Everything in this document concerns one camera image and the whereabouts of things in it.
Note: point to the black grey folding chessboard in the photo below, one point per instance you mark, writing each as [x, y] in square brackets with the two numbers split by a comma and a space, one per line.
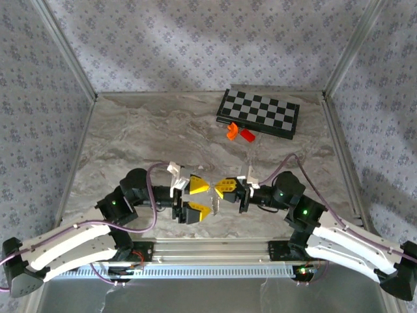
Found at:
[257, 109]

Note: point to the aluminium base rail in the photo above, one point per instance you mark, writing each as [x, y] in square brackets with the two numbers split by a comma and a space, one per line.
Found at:
[211, 251]

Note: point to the orange curved plastic piece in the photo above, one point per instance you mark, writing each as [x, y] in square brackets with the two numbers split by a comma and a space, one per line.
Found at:
[232, 133]

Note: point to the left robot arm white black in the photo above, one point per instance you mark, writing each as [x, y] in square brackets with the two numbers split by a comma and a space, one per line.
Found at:
[65, 247]

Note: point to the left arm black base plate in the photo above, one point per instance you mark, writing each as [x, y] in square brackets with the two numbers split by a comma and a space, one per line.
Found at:
[146, 252]

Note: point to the red plastic block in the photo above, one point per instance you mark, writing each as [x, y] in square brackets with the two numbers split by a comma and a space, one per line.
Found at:
[248, 135]

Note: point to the aluminium table side rail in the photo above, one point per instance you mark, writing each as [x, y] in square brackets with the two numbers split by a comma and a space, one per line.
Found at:
[76, 156]
[342, 156]

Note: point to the small circuit board with leds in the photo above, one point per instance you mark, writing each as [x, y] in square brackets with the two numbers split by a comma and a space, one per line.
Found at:
[304, 270]

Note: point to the silver keys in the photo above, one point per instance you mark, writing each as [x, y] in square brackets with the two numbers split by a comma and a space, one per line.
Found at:
[215, 205]

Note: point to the grey metal sheet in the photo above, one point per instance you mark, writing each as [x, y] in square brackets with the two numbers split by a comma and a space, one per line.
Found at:
[211, 296]

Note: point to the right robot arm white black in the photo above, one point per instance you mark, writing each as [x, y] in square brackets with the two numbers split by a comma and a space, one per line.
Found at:
[342, 247]

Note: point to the aluminium frame post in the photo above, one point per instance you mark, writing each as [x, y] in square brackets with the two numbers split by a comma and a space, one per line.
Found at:
[355, 45]
[65, 52]

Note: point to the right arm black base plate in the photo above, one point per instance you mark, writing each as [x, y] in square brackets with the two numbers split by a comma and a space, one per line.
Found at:
[277, 251]

